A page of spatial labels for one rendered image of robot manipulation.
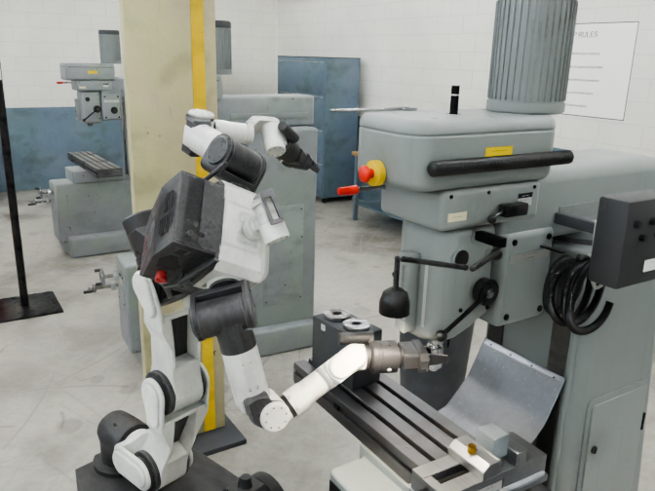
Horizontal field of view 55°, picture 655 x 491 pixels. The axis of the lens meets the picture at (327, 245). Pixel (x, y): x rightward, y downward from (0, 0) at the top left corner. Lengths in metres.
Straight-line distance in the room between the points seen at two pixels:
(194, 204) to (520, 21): 0.91
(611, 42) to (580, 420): 4.82
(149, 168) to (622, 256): 2.14
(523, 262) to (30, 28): 9.15
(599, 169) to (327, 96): 7.12
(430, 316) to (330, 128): 7.37
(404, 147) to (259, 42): 9.97
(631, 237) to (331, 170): 7.59
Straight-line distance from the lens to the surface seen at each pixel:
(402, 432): 1.91
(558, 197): 1.78
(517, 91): 1.70
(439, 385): 3.86
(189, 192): 1.58
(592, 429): 2.11
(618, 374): 2.14
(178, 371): 1.99
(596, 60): 6.55
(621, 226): 1.57
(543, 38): 1.70
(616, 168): 1.97
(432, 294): 1.60
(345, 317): 2.12
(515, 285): 1.73
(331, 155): 8.96
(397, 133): 1.43
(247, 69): 11.22
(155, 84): 3.03
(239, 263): 1.58
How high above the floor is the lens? 2.02
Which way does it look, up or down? 17 degrees down
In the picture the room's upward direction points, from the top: 2 degrees clockwise
